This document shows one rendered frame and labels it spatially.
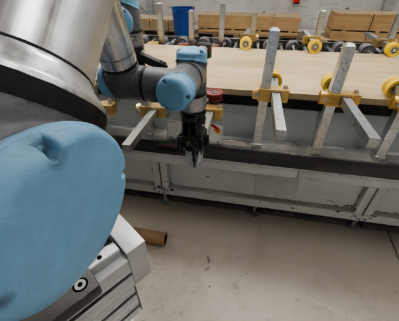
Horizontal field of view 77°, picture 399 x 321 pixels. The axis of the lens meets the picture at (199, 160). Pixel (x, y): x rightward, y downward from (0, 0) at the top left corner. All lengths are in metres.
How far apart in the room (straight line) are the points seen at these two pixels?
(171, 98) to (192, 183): 1.19
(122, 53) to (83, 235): 0.42
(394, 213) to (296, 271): 0.71
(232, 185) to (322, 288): 0.73
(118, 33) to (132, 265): 0.40
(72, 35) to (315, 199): 1.63
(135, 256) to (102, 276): 0.05
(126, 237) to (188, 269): 1.12
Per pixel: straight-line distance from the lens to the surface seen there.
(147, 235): 1.58
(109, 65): 0.55
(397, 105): 1.15
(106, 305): 0.46
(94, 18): 0.21
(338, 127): 1.40
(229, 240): 1.63
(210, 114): 1.03
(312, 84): 1.35
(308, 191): 1.67
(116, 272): 0.42
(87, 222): 0.18
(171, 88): 0.51
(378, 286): 1.75
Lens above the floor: 1.32
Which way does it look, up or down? 37 degrees down
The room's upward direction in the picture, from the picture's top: straight up
